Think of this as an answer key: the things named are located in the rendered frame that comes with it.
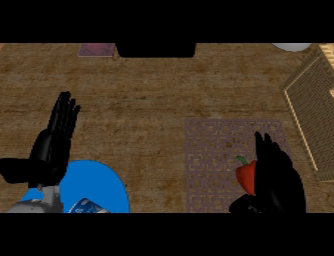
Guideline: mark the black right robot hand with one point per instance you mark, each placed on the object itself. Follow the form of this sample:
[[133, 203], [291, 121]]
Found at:
[[275, 180]]

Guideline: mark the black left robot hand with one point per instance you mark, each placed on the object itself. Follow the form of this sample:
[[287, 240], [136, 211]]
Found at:
[[52, 156]]

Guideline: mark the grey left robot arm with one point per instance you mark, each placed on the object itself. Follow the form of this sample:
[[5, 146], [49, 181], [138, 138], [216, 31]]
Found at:
[[39, 200]]

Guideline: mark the red bell pepper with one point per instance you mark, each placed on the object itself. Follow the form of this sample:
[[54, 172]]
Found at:
[[246, 176]]

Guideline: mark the purple patterned placemat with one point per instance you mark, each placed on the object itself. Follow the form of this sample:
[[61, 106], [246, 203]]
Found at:
[[216, 156]]

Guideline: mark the tan wicker basket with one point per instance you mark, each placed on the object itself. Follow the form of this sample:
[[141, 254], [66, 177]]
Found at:
[[322, 110]]

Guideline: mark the blue plate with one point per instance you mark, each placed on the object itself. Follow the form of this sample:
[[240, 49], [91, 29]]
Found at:
[[97, 186]]

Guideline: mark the blue and white can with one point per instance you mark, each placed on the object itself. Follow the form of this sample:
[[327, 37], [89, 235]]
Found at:
[[88, 206]]

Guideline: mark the purple box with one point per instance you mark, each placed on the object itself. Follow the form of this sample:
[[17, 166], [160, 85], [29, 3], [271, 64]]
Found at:
[[97, 50]]

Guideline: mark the black appliance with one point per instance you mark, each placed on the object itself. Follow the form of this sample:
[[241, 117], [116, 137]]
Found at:
[[156, 50]]

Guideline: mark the white round object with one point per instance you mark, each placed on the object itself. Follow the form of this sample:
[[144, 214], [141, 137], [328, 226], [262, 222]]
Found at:
[[291, 46]]

